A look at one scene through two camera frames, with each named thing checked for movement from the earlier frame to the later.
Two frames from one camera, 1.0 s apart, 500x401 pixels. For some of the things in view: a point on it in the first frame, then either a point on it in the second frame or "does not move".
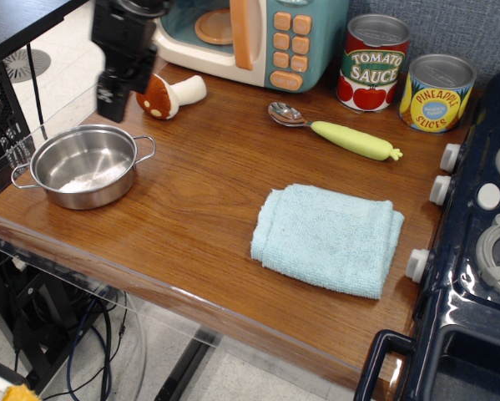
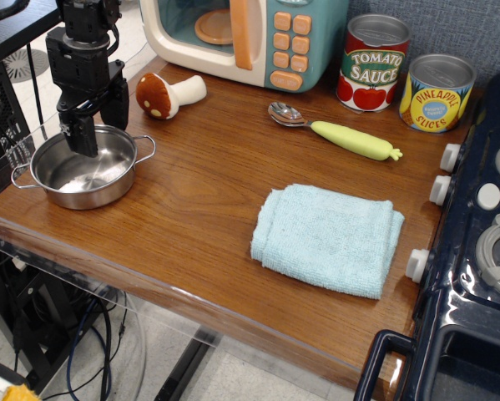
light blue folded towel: x=327 y=239 does not move
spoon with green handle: x=287 y=114 does not move
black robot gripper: x=125 y=30 → x=80 y=68
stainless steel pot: x=86 y=167 does not move
